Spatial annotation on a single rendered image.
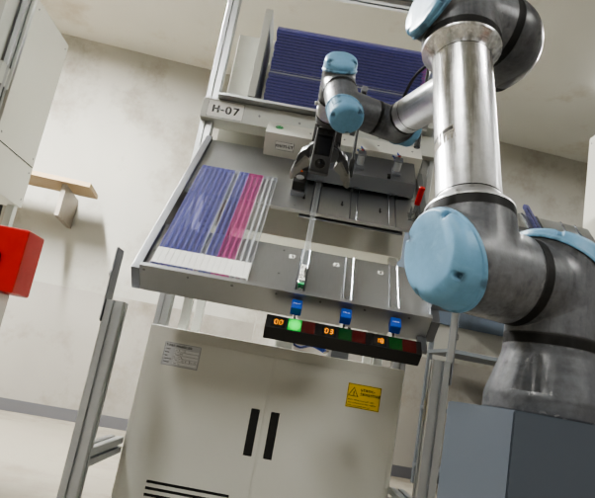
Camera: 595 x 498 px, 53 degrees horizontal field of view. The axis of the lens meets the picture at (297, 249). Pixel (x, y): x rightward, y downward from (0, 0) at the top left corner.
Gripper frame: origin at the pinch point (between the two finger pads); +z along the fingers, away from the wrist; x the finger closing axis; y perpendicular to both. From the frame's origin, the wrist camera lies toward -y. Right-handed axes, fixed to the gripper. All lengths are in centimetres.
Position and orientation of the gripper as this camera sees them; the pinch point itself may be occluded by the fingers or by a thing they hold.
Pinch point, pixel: (318, 186)
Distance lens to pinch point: 155.4
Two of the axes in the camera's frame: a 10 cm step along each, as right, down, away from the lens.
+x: -9.8, -1.8, 0.1
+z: -1.1, 6.8, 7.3
